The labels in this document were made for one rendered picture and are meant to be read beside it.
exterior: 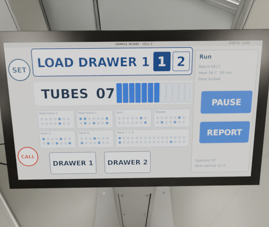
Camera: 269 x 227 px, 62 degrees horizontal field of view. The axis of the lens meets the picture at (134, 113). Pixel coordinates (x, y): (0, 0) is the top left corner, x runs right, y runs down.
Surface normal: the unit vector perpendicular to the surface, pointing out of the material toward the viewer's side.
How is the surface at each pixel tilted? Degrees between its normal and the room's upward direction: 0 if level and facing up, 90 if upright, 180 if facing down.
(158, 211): 5
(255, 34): 50
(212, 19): 90
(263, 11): 90
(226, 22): 90
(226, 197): 0
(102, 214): 5
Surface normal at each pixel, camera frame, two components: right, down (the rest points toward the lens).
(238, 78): 0.01, 0.18
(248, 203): 0.00, -0.64
